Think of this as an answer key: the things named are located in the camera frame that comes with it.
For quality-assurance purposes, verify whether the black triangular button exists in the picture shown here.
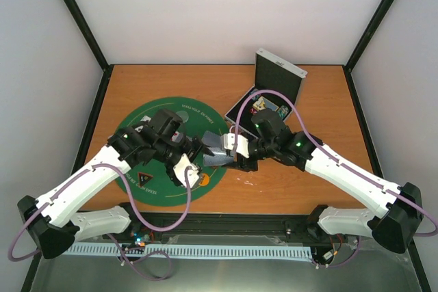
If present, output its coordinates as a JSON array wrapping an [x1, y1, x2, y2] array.
[[138, 172, 153, 188]]

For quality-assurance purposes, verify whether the orange big blind button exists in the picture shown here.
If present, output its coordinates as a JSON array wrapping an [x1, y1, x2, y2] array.
[[199, 173, 210, 187]]

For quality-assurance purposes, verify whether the clear acrylic dealer button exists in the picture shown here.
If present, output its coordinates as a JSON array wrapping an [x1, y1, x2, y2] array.
[[176, 111, 189, 123]]

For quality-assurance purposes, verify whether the metal front plate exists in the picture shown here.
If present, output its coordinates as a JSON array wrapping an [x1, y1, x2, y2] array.
[[30, 234, 430, 291]]

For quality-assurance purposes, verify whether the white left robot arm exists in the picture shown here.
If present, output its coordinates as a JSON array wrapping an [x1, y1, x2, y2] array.
[[17, 109, 210, 259]]

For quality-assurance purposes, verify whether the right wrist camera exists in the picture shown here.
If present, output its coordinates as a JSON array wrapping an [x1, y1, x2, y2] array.
[[220, 133, 250, 159]]

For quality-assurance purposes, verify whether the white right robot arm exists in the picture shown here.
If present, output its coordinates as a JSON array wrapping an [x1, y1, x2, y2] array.
[[220, 109, 423, 254]]

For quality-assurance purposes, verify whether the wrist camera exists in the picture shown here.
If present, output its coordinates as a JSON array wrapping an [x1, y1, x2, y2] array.
[[220, 133, 250, 159], [171, 154, 202, 188]]

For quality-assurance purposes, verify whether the aluminium poker case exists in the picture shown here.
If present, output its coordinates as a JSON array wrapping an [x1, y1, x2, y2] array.
[[225, 48, 307, 124]]

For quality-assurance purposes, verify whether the light blue cable duct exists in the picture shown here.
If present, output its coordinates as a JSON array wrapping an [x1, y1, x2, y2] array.
[[65, 242, 312, 261]]

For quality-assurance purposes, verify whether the dealt blue card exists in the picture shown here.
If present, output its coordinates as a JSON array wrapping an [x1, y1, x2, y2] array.
[[202, 131, 221, 147]]

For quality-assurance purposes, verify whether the blue card deck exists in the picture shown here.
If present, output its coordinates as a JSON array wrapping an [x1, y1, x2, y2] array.
[[203, 151, 234, 167]]

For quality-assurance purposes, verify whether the boxed playing card deck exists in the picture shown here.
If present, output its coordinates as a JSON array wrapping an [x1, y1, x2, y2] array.
[[253, 96, 279, 111]]

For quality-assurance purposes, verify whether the face-up spades card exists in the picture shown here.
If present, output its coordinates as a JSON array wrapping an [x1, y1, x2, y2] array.
[[140, 116, 151, 123]]

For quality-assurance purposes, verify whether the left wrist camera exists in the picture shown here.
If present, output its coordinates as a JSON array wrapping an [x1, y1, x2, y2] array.
[[171, 154, 202, 188]]

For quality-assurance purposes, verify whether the round green poker mat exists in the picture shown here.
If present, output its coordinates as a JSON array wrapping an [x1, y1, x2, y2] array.
[[118, 96, 229, 207]]

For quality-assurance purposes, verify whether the black aluminium frame rail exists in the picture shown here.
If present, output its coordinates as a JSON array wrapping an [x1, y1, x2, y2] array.
[[119, 212, 410, 238]]

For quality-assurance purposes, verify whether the face-up red hearts card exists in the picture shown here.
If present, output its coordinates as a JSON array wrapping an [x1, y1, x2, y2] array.
[[171, 131, 183, 142]]

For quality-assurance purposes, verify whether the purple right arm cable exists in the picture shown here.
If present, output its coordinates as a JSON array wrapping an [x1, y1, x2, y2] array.
[[228, 89, 438, 269]]

